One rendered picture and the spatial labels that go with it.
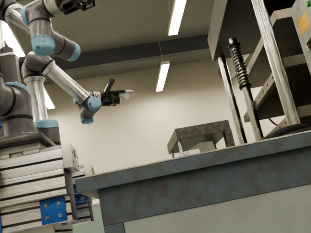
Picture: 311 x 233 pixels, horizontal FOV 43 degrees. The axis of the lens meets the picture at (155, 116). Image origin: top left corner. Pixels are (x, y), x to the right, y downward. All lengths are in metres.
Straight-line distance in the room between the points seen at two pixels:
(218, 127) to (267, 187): 5.53
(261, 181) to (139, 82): 8.66
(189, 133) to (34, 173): 5.09
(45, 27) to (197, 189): 0.76
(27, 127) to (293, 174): 0.96
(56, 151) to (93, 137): 7.77
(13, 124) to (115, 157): 7.63
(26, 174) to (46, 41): 0.47
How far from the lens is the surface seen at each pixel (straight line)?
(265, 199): 1.04
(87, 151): 9.18
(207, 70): 9.93
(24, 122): 1.55
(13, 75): 1.92
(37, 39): 1.40
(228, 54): 3.19
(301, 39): 1.91
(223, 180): 1.02
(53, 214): 1.49
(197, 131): 6.46
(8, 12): 1.73
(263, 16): 2.02
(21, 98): 1.58
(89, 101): 2.16
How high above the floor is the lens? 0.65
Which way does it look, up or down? 15 degrees up
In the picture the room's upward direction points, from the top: 12 degrees counter-clockwise
